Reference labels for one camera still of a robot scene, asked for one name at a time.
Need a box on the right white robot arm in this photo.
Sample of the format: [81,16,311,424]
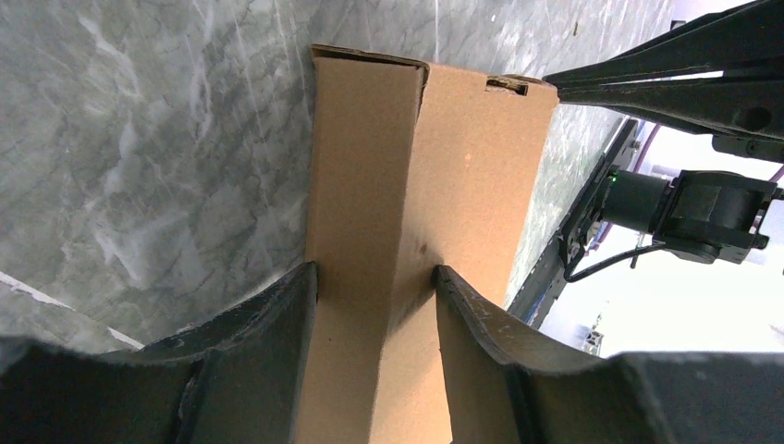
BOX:
[545,1,783,264]

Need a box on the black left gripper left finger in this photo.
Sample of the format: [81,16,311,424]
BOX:
[1,262,317,443]

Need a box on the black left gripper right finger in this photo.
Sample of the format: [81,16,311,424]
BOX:
[432,265,783,443]

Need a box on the brown cardboard box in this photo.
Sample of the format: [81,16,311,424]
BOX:
[295,44,558,443]

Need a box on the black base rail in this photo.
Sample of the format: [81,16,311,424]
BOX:
[508,117,641,329]

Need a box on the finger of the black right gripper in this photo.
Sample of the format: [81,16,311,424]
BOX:
[558,76,783,141]
[544,1,783,86]

